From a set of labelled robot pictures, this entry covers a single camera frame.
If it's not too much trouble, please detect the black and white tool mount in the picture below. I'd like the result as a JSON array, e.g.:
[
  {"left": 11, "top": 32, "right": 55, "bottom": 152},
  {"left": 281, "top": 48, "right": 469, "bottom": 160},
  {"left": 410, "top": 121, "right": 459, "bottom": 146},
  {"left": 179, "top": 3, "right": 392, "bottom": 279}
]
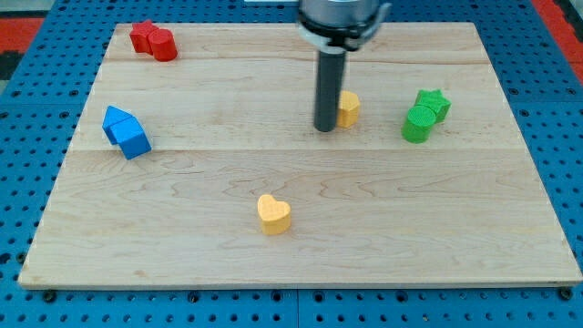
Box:
[{"left": 297, "top": 2, "right": 392, "bottom": 52}]

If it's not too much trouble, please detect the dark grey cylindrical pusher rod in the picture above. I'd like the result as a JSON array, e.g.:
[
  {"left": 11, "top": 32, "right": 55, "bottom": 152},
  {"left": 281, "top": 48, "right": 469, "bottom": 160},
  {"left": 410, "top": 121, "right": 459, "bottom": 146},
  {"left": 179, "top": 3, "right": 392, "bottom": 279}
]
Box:
[{"left": 313, "top": 51, "right": 346, "bottom": 132}]

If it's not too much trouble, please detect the yellow hexagon block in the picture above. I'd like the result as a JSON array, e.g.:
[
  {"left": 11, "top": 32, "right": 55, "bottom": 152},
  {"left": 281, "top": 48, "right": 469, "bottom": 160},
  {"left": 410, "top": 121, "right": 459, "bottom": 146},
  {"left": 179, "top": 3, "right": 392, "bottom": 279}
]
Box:
[{"left": 336, "top": 90, "right": 361, "bottom": 128}]

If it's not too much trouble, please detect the green cylinder block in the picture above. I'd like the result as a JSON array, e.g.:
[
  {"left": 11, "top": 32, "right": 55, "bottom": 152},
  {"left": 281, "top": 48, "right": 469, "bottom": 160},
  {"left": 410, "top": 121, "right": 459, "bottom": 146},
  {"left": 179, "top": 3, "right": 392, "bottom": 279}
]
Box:
[{"left": 401, "top": 105, "right": 436, "bottom": 143}]

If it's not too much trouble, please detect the green star block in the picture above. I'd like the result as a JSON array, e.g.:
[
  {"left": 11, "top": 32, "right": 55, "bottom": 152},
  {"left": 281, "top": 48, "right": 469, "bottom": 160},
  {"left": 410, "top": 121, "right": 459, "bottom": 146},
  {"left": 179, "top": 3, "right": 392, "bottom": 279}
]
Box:
[{"left": 414, "top": 89, "right": 452, "bottom": 123}]

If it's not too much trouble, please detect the yellow heart block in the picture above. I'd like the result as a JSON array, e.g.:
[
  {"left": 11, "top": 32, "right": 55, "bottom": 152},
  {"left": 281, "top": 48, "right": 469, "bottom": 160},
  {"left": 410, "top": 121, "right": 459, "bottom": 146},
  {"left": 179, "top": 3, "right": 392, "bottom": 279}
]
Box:
[{"left": 257, "top": 194, "right": 292, "bottom": 235}]

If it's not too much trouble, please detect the light wooden board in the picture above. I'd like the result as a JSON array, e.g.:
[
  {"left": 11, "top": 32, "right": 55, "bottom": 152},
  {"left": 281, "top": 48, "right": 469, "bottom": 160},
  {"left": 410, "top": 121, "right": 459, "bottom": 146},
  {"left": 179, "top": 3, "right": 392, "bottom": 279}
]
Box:
[{"left": 18, "top": 23, "right": 582, "bottom": 291}]

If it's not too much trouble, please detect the red cylinder block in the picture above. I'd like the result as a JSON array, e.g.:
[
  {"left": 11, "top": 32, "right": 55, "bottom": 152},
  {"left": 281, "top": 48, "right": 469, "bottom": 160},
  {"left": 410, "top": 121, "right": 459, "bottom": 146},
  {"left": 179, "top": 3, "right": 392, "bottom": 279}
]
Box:
[{"left": 148, "top": 28, "right": 178, "bottom": 62}]

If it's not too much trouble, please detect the red star block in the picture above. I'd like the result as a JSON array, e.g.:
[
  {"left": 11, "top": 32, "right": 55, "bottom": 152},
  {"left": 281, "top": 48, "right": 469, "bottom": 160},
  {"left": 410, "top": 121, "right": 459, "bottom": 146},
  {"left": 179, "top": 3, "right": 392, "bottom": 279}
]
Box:
[{"left": 129, "top": 19, "right": 159, "bottom": 55}]

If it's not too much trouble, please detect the blue cube block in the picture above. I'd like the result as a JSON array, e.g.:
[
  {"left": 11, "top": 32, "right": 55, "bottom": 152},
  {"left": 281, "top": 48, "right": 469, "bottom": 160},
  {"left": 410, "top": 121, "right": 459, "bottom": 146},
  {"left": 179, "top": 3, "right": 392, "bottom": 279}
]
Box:
[{"left": 110, "top": 118, "right": 151, "bottom": 160}]

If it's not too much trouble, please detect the blue triangle block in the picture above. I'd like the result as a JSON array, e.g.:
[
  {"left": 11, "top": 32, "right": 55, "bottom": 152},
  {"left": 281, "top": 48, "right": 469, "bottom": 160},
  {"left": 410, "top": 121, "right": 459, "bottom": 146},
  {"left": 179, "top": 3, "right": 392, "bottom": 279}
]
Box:
[{"left": 102, "top": 106, "right": 134, "bottom": 145}]

